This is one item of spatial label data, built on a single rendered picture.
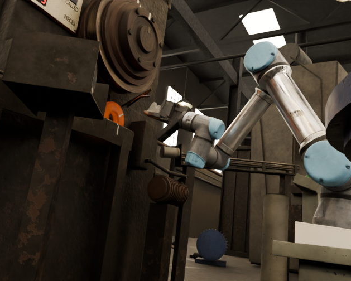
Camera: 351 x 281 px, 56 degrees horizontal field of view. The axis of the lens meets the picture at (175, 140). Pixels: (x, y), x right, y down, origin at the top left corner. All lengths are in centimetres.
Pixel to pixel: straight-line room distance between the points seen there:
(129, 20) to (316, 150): 94
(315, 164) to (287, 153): 296
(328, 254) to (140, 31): 113
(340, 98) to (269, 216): 145
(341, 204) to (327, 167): 16
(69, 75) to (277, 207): 120
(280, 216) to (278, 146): 236
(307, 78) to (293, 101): 308
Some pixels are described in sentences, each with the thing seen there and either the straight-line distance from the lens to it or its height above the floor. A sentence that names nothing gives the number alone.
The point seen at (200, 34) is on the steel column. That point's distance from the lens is 886.
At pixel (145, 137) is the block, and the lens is 162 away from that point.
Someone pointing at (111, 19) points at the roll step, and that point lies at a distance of 151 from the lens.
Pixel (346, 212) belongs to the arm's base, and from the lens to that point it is 108.
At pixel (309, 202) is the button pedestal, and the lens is 172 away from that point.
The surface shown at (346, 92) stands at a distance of 26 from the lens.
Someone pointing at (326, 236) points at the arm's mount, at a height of 33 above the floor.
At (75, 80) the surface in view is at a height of 61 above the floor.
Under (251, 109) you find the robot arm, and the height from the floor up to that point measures 76.
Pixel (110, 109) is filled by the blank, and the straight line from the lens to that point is 148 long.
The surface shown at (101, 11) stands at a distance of 151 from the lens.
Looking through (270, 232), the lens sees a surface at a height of 34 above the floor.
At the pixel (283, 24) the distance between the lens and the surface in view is 1285.
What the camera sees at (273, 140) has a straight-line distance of 405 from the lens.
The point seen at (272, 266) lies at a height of 18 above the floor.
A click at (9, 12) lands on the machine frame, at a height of 99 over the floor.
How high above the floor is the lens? 30
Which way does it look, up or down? 15 degrees up
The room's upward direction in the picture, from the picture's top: 7 degrees clockwise
